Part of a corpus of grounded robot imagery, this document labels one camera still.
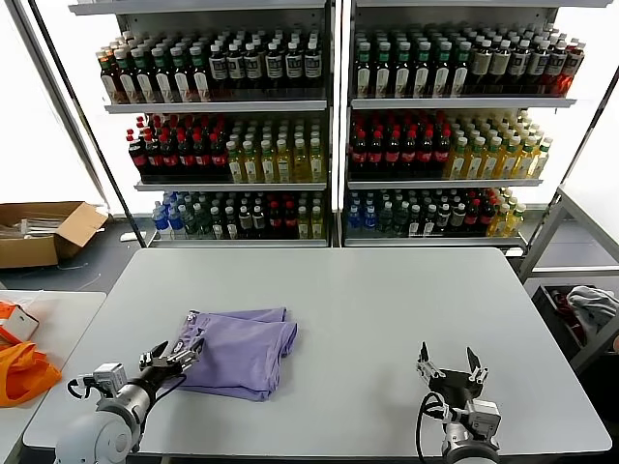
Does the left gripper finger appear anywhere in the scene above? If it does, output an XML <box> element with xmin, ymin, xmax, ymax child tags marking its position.
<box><xmin>138</xmin><ymin>340</ymin><xmax>170</xmax><ymax>371</ymax></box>
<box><xmin>166</xmin><ymin>336</ymin><xmax>206</xmax><ymax>371</ymax></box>

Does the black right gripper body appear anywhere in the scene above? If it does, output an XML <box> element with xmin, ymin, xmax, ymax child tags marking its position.
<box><xmin>427</xmin><ymin>367</ymin><xmax>478</xmax><ymax>405</ymax></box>

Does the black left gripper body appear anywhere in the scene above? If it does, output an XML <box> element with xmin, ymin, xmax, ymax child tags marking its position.
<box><xmin>142</xmin><ymin>364</ymin><xmax>188</xmax><ymax>390</ymax></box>

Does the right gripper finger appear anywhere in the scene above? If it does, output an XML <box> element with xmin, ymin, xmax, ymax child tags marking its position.
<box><xmin>463</xmin><ymin>345</ymin><xmax>489</xmax><ymax>386</ymax></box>
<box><xmin>415</xmin><ymin>341</ymin><xmax>440</xmax><ymax>383</ymax></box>

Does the purple printed T-shirt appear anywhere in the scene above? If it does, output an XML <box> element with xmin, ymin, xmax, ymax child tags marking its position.
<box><xmin>169</xmin><ymin>305</ymin><xmax>299</xmax><ymax>403</ymax></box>

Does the white side table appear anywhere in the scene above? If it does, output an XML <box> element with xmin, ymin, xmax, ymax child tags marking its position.
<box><xmin>0</xmin><ymin>289</ymin><xmax>108</xmax><ymax>464</ymax></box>

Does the black storage bin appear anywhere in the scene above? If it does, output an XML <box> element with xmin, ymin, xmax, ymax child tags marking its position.
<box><xmin>534</xmin><ymin>283</ymin><xmax>589</xmax><ymax>360</ymax></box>

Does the red item in bin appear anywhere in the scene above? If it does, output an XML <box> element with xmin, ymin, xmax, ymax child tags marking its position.
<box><xmin>553</xmin><ymin>288</ymin><xmax>575</xmax><ymax>331</ymax></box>

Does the orange fabric bag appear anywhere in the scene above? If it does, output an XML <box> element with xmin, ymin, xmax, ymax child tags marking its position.
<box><xmin>0</xmin><ymin>340</ymin><xmax>64</xmax><ymax>408</ymax></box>

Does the grey crumpled cloth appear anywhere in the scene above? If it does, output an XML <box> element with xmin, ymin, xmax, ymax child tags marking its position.
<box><xmin>566</xmin><ymin>284</ymin><xmax>619</xmax><ymax>339</ymax></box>

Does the white and orange box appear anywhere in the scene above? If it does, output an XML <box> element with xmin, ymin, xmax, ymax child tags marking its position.
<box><xmin>0</xmin><ymin>299</ymin><xmax>42</xmax><ymax>345</ymax></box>

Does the small red cap cola bottle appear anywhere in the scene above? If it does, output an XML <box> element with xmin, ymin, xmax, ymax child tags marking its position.
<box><xmin>282</xmin><ymin>200</ymin><xmax>299</xmax><ymax>240</ymax></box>
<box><xmin>480</xmin><ymin>198</ymin><xmax>497</xmax><ymax>237</ymax></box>
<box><xmin>268</xmin><ymin>200</ymin><xmax>284</xmax><ymax>240</ymax></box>
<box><xmin>464</xmin><ymin>198</ymin><xmax>483</xmax><ymax>237</ymax></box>

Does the open cardboard box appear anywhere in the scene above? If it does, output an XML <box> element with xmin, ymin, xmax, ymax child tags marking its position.
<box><xmin>0</xmin><ymin>200</ymin><xmax>110</xmax><ymax>270</ymax></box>

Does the bundle of white strips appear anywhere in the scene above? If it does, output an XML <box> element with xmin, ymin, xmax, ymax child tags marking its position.
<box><xmin>0</xmin><ymin>216</ymin><xmax>67</xmax><ymax>239</ymax></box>

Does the grey metal shelving unit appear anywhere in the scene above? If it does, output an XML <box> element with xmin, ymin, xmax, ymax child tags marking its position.
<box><xmin>338</xmin><ymin>0</ymin><xmax>618</xmax><ymax>257</ymax></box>
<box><xmin>67</xmin><ymin>0</ymin><xmax>340</xmax><ymax>248</ymax></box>

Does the green label tea bottle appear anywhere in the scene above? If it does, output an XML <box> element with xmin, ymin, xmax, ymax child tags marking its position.
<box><xmin>433</xmin><ymin>40</ymin><xmax>454</xmax><ymax>97</ymax></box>
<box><xmin>133</xmin><ymin>46</ymin><xmax>156</xmax><ymax>103</ymax></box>
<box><xmin>151</xmin><ymin>46</ymin><xmax>174</xmax><ymax>103</ymax></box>
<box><xmin>355</xmin><ymin>42</ymin><xmax>374</xmax><ymax>98</ymax></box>
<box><xmin>374</xmin><ymin>42</ymin><xmax>394</xmax><ymax>98</ymax></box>
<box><xmin>171</xmin><ymin>45</ymin><xmax>192</xmax><ymax>102</ymax></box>
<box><xmin>190</xmin><ymin>45</ymin><xmax>211</xmax><ymax>102</ymax></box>
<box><xmin>413</xmin><ymin>41</ymin><xmax>433</xmax><ymax>98</ymax></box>
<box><xmin>394</xmin><ymin>41</ymin><xmax>413</xmax><ymax>98</ymax></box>
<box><xmin>452</xmin><ymin>40</ymin><xmax>473</xmax><ymax>97</ymax></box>
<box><xmin>115</xmin><ymin>47</ymin><xmax>138</xmax><ymax>103</ymax></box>

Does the red tea bottle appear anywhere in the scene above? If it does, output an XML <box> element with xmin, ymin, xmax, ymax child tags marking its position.
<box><xmin>560</xmin><ymin>41</ymin><xmax>587</xmax><ymax>97</ymax></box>
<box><xmin>100</xmin><ymin>49</ymin><xmax>121</xmax><ymax>103</ymax></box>

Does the black-white label dark bottle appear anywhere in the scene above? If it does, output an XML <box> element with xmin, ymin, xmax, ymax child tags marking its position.
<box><xmin>209</xmin><ymin>43</ymin><xmax>229</xmax><ymax>101</ymax></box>
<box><xmin>528</xmin><ymin>40</ymin><xmax>551</xmax><ymax>96</ymax></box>
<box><xmin>265</xmin><ymin>42</ymin><xmax>285</xmax><ymax>101</ymax></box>
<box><xmin>545</xmin><ymin>41</ymin><xmax>570</xmax><ymax>96</ymax></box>
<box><xmin>284</xmin><ymin>41</ymin><xmax>305</xmax><ymax>101</ymax></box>
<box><xmin>244</xmin><ymin>42</ymin><xmax>264</xmax><ymax>101</ymax></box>
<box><xmin>304</xmin><ymin>41</ymin><xmax>324</xmax><ymax>101</ymax></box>
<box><xmin>226</xmin><ymin>43</ymin><xmax>247</xmax><ymax>101</ymax></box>
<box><xmin>510</xmin><ymin>39</ymin><xmax>532</xmax><ymax>96</ymax></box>

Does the beige label dark bottle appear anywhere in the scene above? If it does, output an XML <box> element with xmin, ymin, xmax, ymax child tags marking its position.
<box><xmin>490</xmin><ymin>39</ymin><xmax>513</xmax><ymax>96</ymax></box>
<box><xmin>471</xmin><ymin>40</ymin><xmax>493</xmax><ymax>96</ymax></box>

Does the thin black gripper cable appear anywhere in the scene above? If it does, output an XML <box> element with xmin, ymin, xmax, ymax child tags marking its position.
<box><xmin>153</xmin><ymin>371</ymin><xmax>189</xmax><ymax>403</ymax></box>

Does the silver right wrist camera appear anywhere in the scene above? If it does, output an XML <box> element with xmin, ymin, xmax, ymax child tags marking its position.
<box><xmin>465</xmin><ymin>399</ymin><xmax>503</xmax><ymax>439</ymax></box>

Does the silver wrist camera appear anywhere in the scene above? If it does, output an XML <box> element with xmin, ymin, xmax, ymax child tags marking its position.
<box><xmin>92</xmin><ymin>362</ymin><xmax>128</xmax><ymax>389</ymax></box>
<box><xmin>465</xmin><ymin>399</ymin><xmax>503</xmax><ymax>439</ymax></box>

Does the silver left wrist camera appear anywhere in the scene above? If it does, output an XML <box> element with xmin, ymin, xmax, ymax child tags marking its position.
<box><xmin>92</xmin><ymin>362</ymin><xmax>128</xmax><ymax>389</ymax></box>

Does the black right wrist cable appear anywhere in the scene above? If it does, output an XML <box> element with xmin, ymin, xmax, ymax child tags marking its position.
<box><xmin>415</xmin><ymin>390</ymin><xmax>454</xmax><ymax>460</ymax></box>

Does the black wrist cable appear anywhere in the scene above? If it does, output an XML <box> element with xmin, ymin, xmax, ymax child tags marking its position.
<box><xmin>415</xmin><ymin>390</ymin><xmax>454</xmax><ymax>460</ymax></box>
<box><xmin>67</xmin><ymin>377</ymin><xmax>98</xmax><ymax>400</ymax></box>

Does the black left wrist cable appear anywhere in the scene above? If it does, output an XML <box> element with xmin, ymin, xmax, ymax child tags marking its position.
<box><xmin>67</xmin><ymin>377</ymin><xmax>98</xmax><ymax>400</ymax></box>

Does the grey metal cart frame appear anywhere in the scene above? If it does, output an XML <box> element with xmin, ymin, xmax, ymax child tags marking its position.
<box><xmin>519</xmin><ymin>183</ymin><xmax>619</xmax><ymax>374</ymax></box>

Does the black window frame pole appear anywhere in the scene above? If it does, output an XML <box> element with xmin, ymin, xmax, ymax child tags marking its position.
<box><xmin>28</xmin><ymin>0</ymin><xmax>149</xmax><ymax>247</ymax></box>
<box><xmin>524</xmin><ymin>65</ymin><xmax>619</xmax><ymax>257</ymax></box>

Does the grey window frame pillar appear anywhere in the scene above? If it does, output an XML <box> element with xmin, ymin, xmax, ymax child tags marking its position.
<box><xmin>8</xmin><ymin>0</ymin><xmax>113</xmax><ymax>214</ymax></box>

